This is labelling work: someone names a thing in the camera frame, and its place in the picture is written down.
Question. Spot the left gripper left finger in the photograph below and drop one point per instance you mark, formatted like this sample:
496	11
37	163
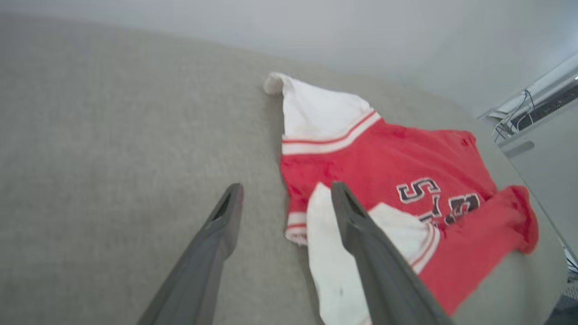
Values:
203	271

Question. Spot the red Bulls basketball jersey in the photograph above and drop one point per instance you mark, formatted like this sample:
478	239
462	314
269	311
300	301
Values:
384	162

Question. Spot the white cabinet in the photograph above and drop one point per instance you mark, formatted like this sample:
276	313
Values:
551	171

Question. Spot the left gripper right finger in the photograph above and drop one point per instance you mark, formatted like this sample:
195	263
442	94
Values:
384	280

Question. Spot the grey fabric sofa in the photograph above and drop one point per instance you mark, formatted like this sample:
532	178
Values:
113	135

